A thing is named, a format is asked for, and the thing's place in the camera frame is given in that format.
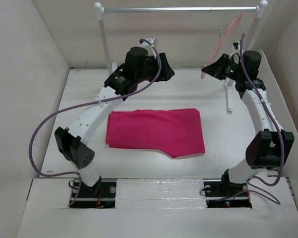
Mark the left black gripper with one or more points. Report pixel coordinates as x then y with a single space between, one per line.
166 72

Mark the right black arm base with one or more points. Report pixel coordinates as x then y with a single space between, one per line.
221 193

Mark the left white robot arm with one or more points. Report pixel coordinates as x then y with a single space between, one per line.
72 141

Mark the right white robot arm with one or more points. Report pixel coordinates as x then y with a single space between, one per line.
240 172

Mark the white clothes rack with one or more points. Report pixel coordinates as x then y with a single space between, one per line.
101 11

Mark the pink trousers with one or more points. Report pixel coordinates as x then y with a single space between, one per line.
176 133

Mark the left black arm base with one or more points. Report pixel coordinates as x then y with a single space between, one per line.
104 198

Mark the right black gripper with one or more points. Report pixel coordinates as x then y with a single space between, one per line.
216 68

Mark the pink plastic hanger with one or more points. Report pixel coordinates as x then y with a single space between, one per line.
223 38

